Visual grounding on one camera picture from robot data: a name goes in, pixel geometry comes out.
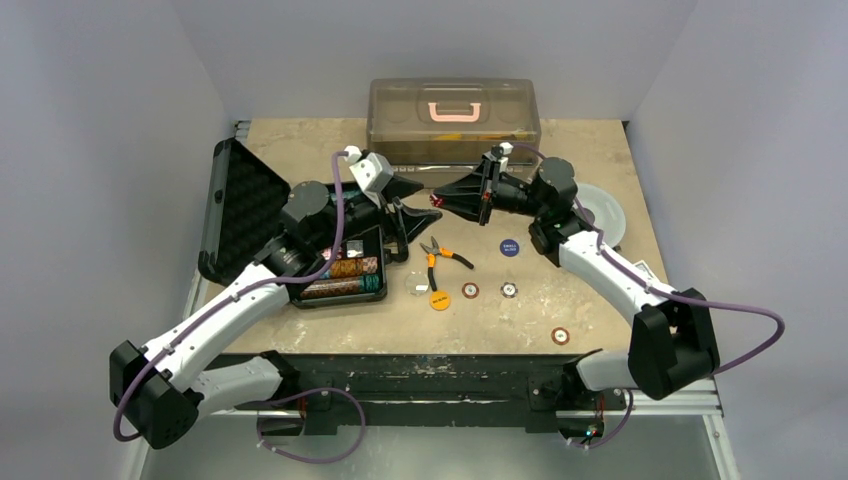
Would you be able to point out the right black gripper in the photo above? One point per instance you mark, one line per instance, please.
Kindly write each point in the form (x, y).
(488, 196)

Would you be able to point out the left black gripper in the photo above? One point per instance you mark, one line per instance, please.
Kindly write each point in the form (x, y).
(411, 222)

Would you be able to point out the clear acrylic dealer button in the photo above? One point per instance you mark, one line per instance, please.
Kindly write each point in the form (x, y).
(417, 284)

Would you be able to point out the blue playing card deck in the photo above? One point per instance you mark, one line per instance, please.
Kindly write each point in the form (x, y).
(642, 265)

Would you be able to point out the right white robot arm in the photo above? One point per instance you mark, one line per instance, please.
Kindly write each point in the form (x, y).
(672, 342)

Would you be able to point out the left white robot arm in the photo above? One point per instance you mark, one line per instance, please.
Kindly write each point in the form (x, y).
(162, 388)

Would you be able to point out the blue small blind button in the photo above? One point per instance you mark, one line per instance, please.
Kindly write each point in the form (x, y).
(509, 248)

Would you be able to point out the translucent brown storage box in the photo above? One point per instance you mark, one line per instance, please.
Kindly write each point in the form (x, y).
(435, 130)

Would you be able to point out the bottom chip row brown green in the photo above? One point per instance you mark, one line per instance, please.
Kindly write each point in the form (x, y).
(325, 288)

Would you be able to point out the red poker chip left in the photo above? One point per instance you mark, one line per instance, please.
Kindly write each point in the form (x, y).
(470, 290)

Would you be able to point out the red poker chip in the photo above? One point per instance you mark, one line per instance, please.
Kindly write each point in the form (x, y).
(470, 290)
(560, 336)

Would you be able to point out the grey poker chip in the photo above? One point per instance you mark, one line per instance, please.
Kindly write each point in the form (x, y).
(509, 290)

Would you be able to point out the orange big blind button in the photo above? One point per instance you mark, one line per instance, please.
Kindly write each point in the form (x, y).
(440, 300)

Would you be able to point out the white filament spool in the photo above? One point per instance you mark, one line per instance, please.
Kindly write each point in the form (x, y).
(601, 210)

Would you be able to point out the black poker chip case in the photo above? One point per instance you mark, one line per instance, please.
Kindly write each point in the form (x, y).
(255, 215)

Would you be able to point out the red poker chip front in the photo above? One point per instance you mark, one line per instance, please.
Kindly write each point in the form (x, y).
(560, 336)

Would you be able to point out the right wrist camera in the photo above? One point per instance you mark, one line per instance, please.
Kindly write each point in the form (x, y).
(499, 156)

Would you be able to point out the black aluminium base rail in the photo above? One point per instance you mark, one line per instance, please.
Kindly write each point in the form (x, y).
(482, 390)

